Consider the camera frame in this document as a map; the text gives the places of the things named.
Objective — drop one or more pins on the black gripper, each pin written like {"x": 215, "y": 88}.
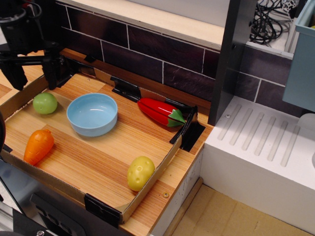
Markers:
{"x": 23, "y": 35}

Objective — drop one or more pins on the green toy pear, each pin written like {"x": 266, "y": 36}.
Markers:
{"x": 45, "y": 103}

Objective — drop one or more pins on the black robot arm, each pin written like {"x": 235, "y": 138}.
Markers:
{"x": 49, "y": 24}

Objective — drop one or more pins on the light blue plastic bowl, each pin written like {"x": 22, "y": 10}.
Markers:
{"x": 93, "y": 114}

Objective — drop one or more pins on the orange toy carrot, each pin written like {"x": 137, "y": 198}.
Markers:
{"x": 39, "y": 144}

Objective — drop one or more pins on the red toy chili pepper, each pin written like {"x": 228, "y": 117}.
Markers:
{"x": 161, "y": 112}

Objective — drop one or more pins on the yellow toy potato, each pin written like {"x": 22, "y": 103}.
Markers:
{"x": 139, "y": 172}

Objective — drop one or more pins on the white toy sink drainboard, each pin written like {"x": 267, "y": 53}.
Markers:
{"x": 265, "y": 159}

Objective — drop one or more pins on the teal plastic bin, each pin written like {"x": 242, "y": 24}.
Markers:
{"x": 300, "y": 86}

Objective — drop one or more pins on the dark grey vertical post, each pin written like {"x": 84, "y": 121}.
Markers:
{"x": 236, "y": 34}

